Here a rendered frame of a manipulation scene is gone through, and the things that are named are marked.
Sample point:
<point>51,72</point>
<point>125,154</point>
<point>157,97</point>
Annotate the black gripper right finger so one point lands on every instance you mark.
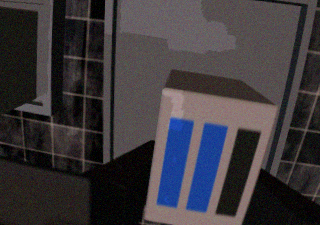
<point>274,203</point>

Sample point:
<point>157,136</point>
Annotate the beige box with blue and black stripes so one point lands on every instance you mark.
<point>211,139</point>

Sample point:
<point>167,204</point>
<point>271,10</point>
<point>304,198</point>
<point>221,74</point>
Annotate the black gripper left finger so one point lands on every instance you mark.
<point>112,194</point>

